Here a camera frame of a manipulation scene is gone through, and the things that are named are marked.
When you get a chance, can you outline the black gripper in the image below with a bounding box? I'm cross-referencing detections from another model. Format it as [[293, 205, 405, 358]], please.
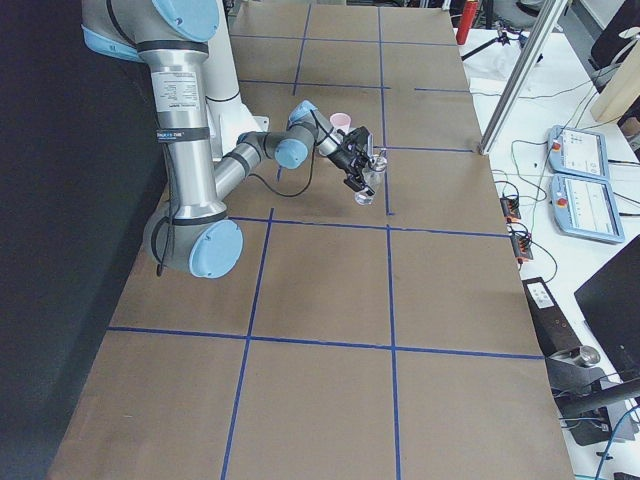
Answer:
[[329, 127, 375, 196]]

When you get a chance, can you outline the clear glass sauce bottle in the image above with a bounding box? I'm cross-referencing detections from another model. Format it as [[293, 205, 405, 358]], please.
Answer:
[[354, 149, 388, 205]]

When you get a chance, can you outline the pink plastic cup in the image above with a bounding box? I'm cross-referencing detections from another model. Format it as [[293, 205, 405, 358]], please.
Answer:
[[329, 112, 351, 136]]

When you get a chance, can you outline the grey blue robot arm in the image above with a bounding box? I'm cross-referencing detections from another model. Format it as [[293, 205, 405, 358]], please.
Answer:
[[82, 1, 386, 279]]

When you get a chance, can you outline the upper orange black connector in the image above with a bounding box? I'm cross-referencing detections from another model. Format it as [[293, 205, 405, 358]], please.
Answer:
[[499, 195, 521, 223]]

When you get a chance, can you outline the orange black connector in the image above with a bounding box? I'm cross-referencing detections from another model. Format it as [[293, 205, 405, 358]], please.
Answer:
[[499, 195, 521, 223], [507, 223, 533, 264]]

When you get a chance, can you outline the lower orange black connector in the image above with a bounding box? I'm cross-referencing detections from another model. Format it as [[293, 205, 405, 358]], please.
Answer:
[[507, 223, 533, 264]]

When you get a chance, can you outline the red cylinder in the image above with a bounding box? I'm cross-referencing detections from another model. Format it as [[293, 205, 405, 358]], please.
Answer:
[[456, 0, 478, 45]]

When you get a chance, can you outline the upper teach pendant tablet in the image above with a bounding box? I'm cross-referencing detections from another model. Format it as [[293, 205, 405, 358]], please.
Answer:
[[547, 125, 610, 180]]

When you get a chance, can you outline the teach pendant tablet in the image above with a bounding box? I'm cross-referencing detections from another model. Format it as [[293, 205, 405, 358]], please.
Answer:
[[550, 174, 625, 244], [547, 125, 610, 180]]

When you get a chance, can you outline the lower teach pendant tablet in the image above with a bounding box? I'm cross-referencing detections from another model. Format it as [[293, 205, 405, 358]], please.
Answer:
[[550, 174, 625, 244]]

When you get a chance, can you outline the black labelled box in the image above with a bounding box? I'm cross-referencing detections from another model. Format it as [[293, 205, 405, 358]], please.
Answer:
[[522, 277, 582, 357]]

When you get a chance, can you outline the black monitor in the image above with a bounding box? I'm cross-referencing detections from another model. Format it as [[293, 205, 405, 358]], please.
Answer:
[[574, 236, 639, 372]]

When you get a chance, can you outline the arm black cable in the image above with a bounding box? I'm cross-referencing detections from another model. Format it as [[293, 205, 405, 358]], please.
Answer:
[[153, 107, 336, 277]]

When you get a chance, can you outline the aluminium frame post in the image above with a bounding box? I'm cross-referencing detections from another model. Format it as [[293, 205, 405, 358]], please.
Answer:
[[478, 0, 568, 155]]

